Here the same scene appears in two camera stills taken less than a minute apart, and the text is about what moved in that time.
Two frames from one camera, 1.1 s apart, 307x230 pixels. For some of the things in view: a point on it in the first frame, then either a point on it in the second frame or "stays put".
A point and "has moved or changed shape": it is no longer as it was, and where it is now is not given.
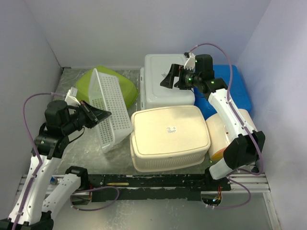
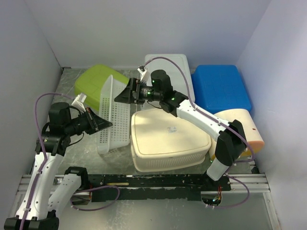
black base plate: x=181 y=187 stays put
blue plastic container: x=237 y=92 stays put
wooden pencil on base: x=118 y=184 stays put
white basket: x=105 y=91 has moved or changed shape
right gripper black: x=175 y=70 to x=126 y=96
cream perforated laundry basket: x=168 y=138 stays put
